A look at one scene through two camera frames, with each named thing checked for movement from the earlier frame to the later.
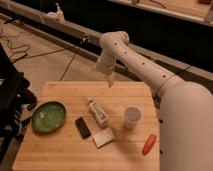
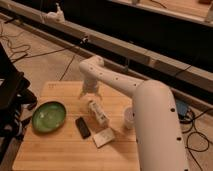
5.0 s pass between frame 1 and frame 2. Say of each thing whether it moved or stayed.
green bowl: stayed
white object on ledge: stayed
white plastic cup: stayed
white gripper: moved
